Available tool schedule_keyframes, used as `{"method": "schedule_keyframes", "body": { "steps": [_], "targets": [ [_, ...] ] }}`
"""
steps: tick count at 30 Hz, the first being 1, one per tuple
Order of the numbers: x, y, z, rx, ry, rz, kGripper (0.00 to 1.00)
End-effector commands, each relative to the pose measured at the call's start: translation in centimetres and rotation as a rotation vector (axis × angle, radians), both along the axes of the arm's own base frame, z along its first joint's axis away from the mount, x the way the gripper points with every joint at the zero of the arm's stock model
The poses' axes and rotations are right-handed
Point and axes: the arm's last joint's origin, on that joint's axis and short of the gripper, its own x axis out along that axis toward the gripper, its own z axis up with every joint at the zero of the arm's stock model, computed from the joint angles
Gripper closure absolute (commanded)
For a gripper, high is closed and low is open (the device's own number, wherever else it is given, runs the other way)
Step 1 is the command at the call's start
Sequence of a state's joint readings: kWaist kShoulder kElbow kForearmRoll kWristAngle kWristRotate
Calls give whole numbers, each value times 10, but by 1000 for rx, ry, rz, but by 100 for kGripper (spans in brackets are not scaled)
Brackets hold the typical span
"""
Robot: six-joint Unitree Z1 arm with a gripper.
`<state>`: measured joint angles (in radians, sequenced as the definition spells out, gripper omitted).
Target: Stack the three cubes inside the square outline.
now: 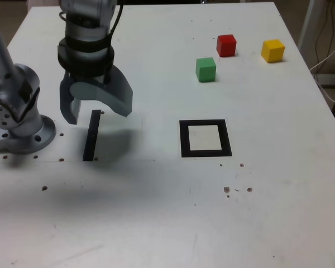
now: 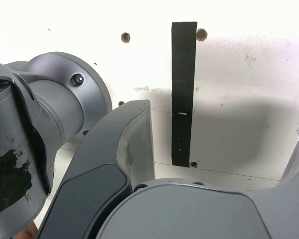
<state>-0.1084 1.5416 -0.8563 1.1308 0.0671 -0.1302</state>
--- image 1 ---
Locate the yellow cube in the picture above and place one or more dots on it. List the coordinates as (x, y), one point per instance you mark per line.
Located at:
(273, 51)

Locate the black tape strip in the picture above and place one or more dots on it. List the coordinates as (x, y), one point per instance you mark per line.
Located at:
(91, 136)

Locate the green cube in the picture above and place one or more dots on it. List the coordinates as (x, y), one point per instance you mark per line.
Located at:
(206, 71)

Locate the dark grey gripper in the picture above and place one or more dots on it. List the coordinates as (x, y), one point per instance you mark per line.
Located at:
(100, 78)

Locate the black tape square outline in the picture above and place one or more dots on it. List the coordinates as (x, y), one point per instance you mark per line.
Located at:
(184, 139)

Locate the white post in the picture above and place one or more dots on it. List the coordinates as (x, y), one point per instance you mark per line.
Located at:
(310, 22)

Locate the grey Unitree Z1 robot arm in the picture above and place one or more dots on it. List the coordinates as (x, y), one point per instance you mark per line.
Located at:
(22, 81)

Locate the red cube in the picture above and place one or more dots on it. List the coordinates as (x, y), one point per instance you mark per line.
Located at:
(226, 46)

